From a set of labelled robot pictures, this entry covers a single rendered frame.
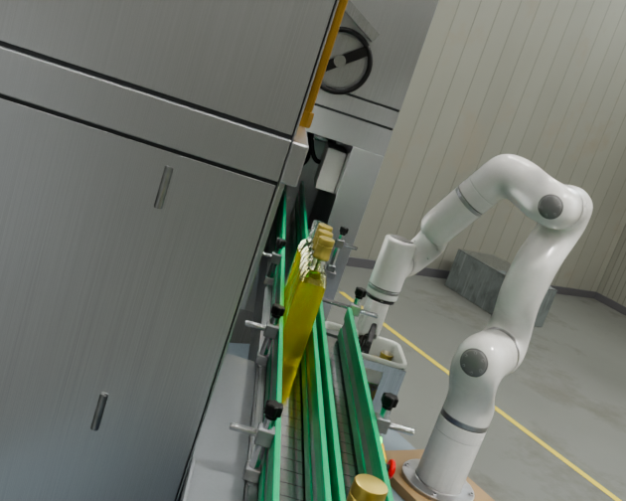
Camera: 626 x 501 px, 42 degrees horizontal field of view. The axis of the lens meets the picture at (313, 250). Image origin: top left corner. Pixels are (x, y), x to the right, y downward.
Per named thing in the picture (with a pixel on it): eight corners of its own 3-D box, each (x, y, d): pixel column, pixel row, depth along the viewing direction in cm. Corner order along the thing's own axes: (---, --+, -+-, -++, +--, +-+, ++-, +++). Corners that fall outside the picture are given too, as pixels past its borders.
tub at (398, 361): (312, 347, 223) (322, 318, 221) (389, 370, 226) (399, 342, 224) (314, 373, 207) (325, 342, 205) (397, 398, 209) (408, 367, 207)
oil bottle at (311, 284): (272, 351, 177) (303, 260, 172) (297, 358, 178) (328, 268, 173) (272, 362, 172) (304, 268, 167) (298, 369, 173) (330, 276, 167)
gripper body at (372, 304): (367, 283, 215) (353, 322, 218) (369, 295, 205) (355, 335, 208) (393, 291, 215) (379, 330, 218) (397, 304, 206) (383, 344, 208)
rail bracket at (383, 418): (358, 454, 145) (383, 388, 142) (396, 465, 146) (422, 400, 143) (359, 466, 141) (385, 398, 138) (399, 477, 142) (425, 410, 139)
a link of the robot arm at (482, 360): (494, 425, 202) (531, 340, 197) (467, 444, 187) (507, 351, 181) (451, 403, 208) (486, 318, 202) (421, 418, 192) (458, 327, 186)
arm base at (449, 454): (443, 462, 217) (469, 402, 213) (488, 507, 202) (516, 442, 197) (387, 461, 207) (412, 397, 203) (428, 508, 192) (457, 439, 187)
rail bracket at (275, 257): (247, 276, 224) (262, 231, 221) (271, 283, 225) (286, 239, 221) (246, 280, 220) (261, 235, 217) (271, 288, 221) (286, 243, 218)
